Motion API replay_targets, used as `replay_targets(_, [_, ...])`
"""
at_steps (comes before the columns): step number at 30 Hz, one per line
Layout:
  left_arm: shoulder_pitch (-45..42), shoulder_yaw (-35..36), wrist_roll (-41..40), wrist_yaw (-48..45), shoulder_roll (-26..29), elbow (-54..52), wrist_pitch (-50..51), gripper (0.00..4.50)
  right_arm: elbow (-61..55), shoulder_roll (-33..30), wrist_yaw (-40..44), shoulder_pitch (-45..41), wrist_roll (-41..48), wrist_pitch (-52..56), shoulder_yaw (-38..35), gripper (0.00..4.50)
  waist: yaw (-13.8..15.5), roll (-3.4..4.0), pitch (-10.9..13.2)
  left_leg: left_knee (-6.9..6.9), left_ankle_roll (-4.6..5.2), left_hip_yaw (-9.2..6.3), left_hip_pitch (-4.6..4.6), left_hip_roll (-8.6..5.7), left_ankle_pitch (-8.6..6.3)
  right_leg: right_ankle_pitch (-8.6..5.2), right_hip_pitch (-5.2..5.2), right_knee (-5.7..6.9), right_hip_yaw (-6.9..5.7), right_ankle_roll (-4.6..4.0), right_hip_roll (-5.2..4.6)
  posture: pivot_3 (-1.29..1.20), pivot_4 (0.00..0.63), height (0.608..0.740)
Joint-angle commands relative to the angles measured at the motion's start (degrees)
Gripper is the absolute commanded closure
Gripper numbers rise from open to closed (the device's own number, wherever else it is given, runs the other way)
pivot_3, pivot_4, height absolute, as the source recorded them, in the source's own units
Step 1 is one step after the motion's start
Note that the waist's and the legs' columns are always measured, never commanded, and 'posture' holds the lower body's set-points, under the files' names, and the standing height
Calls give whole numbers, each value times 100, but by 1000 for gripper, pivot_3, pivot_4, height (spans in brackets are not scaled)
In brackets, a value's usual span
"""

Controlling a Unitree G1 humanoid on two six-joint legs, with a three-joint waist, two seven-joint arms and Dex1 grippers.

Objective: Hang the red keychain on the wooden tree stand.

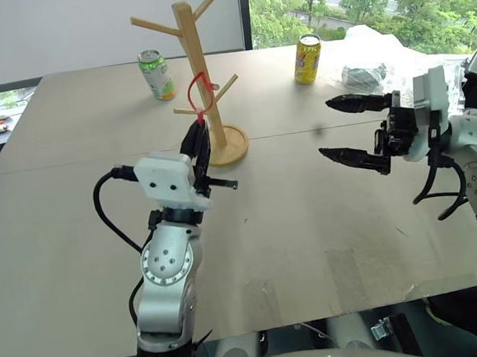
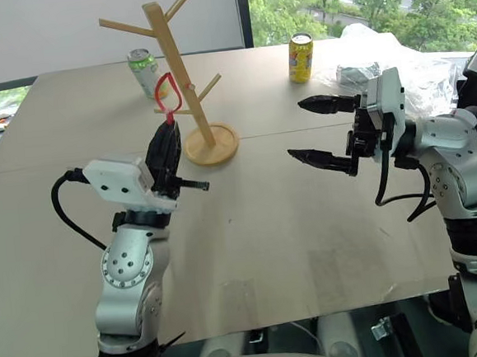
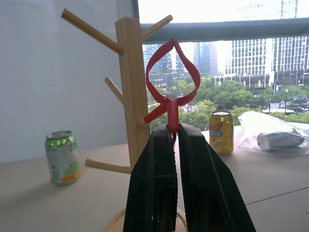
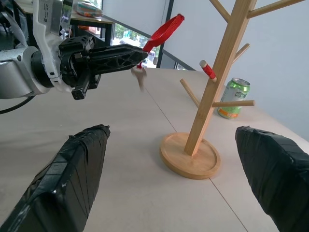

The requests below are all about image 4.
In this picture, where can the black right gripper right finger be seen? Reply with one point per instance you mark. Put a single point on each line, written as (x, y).
(277, 174)

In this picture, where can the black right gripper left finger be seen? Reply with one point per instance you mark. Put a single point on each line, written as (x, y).
(60, 183)

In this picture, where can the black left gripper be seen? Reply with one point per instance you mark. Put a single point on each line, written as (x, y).
(72, 55)

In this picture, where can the wooden tree stand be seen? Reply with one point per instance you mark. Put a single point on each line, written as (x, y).
(217, 72)

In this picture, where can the black framed desk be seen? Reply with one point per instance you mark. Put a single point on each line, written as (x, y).
(96, 20)

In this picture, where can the colourful striped bundle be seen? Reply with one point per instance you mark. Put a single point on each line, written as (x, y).
(87, 9)

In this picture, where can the red tape wrap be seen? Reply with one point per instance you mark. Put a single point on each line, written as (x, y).
(208, 71)

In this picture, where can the green drink can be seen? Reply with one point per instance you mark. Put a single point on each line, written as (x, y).
(235, 93)

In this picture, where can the black window frame post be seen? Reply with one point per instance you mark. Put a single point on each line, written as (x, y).
(166, 19)

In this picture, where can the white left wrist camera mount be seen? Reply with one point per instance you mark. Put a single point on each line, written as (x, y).
(41, 29)

